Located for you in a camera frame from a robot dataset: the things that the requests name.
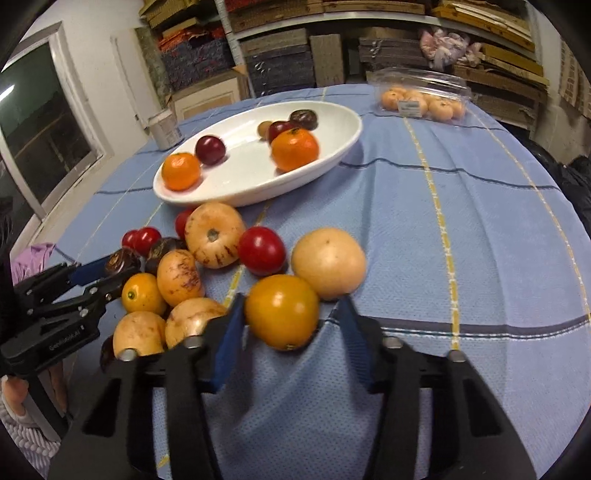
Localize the dark red plum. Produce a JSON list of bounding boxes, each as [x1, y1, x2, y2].
[[268, 121, 301, 144], [194, 135, 227, 166]]

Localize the pink cloth bundle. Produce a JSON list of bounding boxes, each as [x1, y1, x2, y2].
[[418, 28, 483, 70]]

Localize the purple cloth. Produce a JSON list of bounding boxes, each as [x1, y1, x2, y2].
[[11, 244, 56, 284]]

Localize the small mandarin orange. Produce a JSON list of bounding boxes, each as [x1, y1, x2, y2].
[[161, 152, 202, 191]]

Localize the white board strip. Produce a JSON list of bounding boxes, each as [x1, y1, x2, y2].
[[111, 37, 144, 121]]

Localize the blue striped tablecloth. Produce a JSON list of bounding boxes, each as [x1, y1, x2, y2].
[[18, 83, 591, 480]]

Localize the beige patterned curtain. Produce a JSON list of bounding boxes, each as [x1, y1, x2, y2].
[[556, 41, 591, 107]]

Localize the person's left hand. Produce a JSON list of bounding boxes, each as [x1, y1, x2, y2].
[[0, 375, 28, 414]]

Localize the stack of blue patterned boxes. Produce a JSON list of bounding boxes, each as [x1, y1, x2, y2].
[[159, 28, 234, 90]]

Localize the white oval plate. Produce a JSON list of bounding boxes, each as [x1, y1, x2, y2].
[[153, 100, 363, 208]]

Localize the tan spotted round fruit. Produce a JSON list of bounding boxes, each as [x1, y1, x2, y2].
[[113, 311, 167, 358], [157, 249, 205, 308], [165, 298, 228, 349], [185, 203, 247, 270]]

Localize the stack of tan boxes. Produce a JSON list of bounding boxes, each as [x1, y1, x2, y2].
[[139, 0, 227, 42]]

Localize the shelf of flat boxes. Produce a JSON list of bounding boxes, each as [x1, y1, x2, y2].
[[226, 0, 550, 116]]

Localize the small yellow-orange citrus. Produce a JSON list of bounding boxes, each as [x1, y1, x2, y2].
[[121, 272, 168, 317], [245, 274, 321, 352]]

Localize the white framed window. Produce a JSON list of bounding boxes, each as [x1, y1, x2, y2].
[[0, 34, 114, 217]]

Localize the clear plastic clamshell box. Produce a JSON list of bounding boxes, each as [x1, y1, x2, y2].
[[367, 67, 472, 123]]

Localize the large mandarin orange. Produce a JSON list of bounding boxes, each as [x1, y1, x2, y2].
[[270, 128, 320, 173]]

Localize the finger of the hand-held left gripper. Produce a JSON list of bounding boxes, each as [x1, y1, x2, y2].
[[16, 258, 112, 315], [28, 272, 139, 324]]

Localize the pale tan round fruit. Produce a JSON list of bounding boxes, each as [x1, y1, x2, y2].
[[291, 227, 368, 302]]

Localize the person's left forearm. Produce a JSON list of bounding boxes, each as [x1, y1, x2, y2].
[[0, 406, 61, 467]]

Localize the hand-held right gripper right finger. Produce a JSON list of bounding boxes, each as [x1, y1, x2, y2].
[[335, 295, 539, 480]]

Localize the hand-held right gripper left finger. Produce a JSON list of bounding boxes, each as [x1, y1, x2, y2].
[[48, 293, 245, 480]]

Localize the black jacket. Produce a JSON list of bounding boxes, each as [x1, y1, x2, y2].
[[549, 157, 591, 222]]

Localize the pack of pale mandarins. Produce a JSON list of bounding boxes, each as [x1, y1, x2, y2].
[[381, 88, 465, 121]]

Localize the grey marble slab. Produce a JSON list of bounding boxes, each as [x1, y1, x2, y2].
[[135, 28, 169, 100]]

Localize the framed picture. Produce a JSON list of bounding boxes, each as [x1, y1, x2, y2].
[[168, 69, 250, 121]]

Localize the white drink can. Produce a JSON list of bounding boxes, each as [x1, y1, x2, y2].
[[147, 110, 184, 151]]

